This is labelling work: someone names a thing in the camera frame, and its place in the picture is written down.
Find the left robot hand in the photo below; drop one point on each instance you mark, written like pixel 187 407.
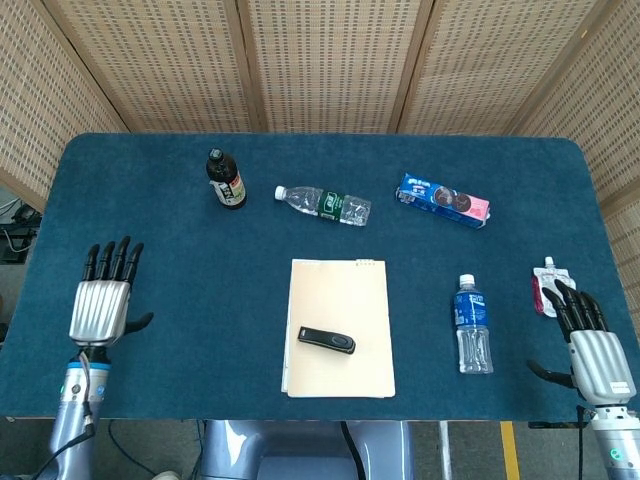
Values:
pixel 102 300

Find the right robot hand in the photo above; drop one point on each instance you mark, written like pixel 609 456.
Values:
pixel 592 355

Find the black stapler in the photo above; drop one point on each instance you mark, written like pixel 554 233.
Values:
pixel 327 340

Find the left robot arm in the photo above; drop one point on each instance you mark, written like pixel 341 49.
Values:
pixel 75 400

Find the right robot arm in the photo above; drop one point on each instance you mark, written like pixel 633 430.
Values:
pixel 612 440

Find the white pink drink pouch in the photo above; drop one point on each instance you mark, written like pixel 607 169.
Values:
pixel 546 287

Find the blue table cloth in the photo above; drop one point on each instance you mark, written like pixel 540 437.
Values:
pixel 200 280

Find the blue-label water bottle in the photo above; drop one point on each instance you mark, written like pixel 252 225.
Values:
pixel 471 325

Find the brown tea bottle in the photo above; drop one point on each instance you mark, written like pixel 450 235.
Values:
pixel 226 182

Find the blue cookie box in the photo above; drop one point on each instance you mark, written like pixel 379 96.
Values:
pixel 442 200

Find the beige spiral notebook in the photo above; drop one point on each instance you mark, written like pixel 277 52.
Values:
pixel 337 300

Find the clear green-label water bottle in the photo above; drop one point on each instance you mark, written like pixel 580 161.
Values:
pixel 325 202

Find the grey robot torso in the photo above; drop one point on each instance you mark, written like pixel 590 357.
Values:
pixel 300 450

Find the woven folding screen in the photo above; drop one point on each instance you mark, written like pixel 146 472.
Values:
pixel 330 60

